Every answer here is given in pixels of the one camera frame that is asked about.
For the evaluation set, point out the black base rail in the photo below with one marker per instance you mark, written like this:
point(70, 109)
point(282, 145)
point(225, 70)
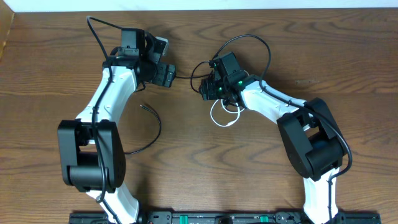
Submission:
point(285, 217)

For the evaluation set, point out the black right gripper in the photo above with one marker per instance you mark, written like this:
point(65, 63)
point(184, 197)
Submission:
point(208, 92)

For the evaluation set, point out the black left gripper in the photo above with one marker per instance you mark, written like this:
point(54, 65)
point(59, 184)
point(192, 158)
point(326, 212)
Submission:
point(163, 70)

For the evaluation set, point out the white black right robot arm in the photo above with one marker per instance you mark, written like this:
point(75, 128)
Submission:
point(313, 142)

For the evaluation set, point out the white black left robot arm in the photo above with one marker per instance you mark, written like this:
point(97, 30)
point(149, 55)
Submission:
point(91, 153)

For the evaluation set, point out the brown cardboard panel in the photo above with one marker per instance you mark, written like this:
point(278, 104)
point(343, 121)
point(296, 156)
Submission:
point(6, 20)

